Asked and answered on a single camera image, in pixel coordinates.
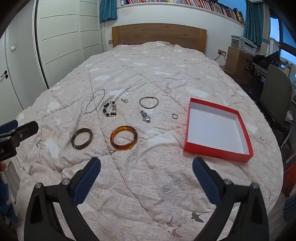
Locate white door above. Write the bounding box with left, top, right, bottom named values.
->
left=0, top=29, right=25, bottom=127

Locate orange container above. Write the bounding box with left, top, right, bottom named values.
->
left=282, top=162, right=296, bottom=197

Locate silver chain necklace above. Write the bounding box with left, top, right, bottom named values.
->
left=84, top=89, right=105, bottom=115

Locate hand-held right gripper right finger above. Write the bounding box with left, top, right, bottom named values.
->
left=192, top=157, right=270, bottom=241

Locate teal curtain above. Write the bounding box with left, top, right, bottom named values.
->
left=243, top=0, right=270, bottom=47
left=100, top=0, right=118, bottom=23

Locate silver metal wristwatch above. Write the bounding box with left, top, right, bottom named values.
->
left=140, top=110, right=152, bottom=123

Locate amber resin bangle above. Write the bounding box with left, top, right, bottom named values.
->
left=110, top=126, right=138, bottom=151

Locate row of books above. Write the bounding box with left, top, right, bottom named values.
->
left=120, top=0, right=245, bottom=25

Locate beaded bracelet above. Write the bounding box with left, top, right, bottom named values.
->
left=102, top=101, right=117, bottom=118

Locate black bag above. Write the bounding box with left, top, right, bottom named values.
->
left=253, top=51, right=280, bottom=68

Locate brown cardboard box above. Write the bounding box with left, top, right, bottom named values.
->
left=225, top=46, right=253, bottom=80

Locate white printer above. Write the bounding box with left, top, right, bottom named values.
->
left=231, top=35, right=258, bottom=53

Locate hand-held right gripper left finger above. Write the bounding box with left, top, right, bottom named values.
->
left=24, top=157, right=101, bottom=241

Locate dark brown bangle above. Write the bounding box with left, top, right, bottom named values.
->
left=71, top=128, right=93, bottom=150

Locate red shallow cardboard box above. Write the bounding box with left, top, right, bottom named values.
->
left=183, top=98, right=254, bottom=163

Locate grey office chair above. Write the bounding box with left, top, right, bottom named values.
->
left=258, top=64, right=293, bottom=149

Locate window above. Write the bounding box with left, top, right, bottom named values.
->
left=269, top=16, right=296, bottom=66

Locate plain silver bangle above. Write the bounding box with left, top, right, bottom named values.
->
left=139, top=96, right=159, bottom=109

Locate beige bird print blanket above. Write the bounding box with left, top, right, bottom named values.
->
left=15, top=41, right=284, bottom=241

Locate white wardrobe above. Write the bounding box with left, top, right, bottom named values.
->
left=32, top=0, right=103, bottom=90

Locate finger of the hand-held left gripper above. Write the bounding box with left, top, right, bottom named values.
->
left=9, top=121, right=39, bottom=146
left=0, top=119, right=18, bottom=135

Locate wooden headboard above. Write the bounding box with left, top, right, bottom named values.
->
left=112, top=23, right=207, bottom=54

